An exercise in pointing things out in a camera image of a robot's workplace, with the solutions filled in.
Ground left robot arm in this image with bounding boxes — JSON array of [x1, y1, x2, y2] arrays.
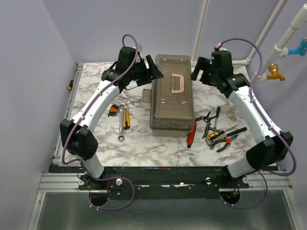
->
[[60, 46, 163, 189]]

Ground black handled pruning shears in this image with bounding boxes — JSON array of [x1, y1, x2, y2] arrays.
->
[[195, 112, 211, 139]]

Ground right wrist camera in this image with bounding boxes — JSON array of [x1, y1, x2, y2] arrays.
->
[[214, 43, 228, 51]]

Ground yellow black screwdriver at edge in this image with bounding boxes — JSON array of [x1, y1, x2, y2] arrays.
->
[[67, 80, 74, 91]]

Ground yellow brass tap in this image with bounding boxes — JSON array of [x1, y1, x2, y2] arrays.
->
[[267, 64, 285, 81]]

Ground orange hex key set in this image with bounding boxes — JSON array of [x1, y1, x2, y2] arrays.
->
[[108, 104, 119, 117]]

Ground blue pipe fitting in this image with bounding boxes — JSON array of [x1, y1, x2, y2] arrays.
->
[[288, 36, 307, 56]]

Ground yellow black claw hammer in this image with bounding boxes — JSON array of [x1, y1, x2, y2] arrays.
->
[[206, 127, 247, 149]]

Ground black mounting rail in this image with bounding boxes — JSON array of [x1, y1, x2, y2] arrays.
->
[[48, 165, 291, 203]]

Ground yellow utility knife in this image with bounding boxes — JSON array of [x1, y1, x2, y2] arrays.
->
[[123, 107, 130, 130]]

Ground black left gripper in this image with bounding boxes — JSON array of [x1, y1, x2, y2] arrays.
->
[[128, 56, 163, 87]]

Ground silver ratchet combination wrench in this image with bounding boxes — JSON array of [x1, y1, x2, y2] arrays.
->
[[118, 104, 125, 142]]

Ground orange black needle-nose pliers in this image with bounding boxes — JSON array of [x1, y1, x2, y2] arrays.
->
[[216, 135, 238, 152]]

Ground white pvc pipe frame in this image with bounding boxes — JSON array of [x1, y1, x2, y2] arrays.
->
[[190, 0, 307, 82]]

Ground red black handled tool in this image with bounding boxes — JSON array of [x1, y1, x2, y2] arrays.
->
[[187, 120, 197, 148]]

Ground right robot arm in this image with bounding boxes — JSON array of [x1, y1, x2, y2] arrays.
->
[[190, 50, 293, 188]]

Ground translucent brown tool box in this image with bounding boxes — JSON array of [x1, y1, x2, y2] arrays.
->
[[142, 55, 195, 137]]

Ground small black-handled ball hammer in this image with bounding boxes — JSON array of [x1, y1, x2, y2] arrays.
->
[[211, 106, 221, 132]]

